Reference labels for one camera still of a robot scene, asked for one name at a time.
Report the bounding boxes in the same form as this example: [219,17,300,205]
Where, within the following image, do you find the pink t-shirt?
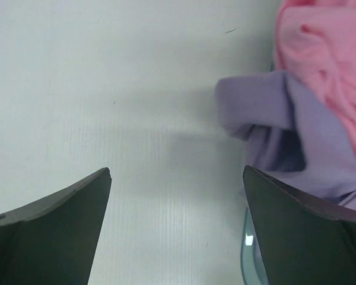
[274,1,356,158]

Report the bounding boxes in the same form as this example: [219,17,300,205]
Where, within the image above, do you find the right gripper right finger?
[243,166,356,284]

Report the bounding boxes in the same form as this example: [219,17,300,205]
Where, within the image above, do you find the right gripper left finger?
[0,167,112,284]

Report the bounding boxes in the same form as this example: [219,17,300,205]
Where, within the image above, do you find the lavender t-shirt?
[215,71,356,210]

